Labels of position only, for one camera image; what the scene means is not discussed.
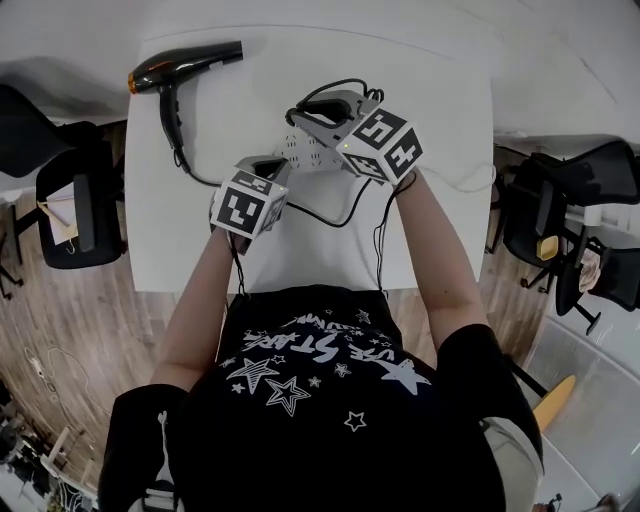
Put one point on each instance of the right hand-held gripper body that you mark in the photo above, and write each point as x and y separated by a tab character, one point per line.
380	142

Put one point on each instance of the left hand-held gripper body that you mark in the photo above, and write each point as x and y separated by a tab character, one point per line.
245	205

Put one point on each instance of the white power strip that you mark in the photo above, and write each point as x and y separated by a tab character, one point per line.
305	152

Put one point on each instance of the black orange hair dryer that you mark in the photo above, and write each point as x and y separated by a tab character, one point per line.
165	67

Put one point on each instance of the person's right forearm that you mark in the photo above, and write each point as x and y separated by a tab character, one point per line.
435	260

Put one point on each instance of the person's left forearm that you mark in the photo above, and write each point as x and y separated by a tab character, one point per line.
200	300

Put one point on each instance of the black office chair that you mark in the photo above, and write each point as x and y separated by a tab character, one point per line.
590	285
75	235
575	200

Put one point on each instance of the wooden hanger with paper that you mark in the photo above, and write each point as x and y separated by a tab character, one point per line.
60	215

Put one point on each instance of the black star print t-shirt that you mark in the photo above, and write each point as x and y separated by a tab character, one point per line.
320	415

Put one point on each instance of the yellow board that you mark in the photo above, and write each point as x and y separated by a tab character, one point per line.
552	402

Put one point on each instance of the clear floor mat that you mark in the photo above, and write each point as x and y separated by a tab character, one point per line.
590	400

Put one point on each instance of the beige trousers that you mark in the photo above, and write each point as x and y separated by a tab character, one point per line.
515	465

